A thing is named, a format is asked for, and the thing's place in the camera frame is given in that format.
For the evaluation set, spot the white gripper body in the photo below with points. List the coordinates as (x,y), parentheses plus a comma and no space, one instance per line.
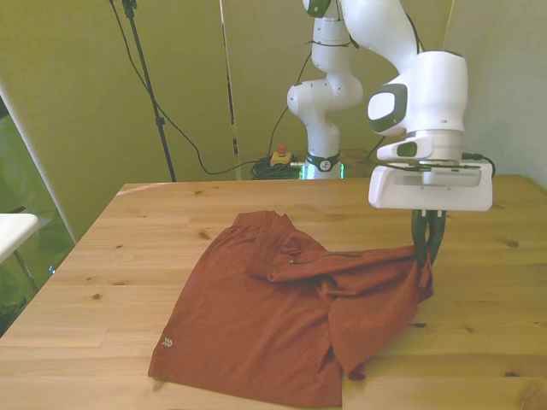
(427,192)

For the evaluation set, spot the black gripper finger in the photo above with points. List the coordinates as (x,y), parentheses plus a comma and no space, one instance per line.
(439,232)
(416,232)

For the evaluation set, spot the rust red shirt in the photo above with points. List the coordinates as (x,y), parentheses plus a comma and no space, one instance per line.
(256,324)

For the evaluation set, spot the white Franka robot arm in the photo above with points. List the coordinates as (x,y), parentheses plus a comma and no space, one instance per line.
(436,85)

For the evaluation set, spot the yellow emergency stop button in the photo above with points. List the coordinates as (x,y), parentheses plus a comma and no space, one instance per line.
(282,159)

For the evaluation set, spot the white vertical strip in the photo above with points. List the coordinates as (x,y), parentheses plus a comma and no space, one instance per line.
(231,107)

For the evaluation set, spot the black tripod stand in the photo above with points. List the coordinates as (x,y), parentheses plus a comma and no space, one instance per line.
(147,85)

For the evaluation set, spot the white side table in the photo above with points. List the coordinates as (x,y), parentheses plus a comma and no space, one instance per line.
(15,230)

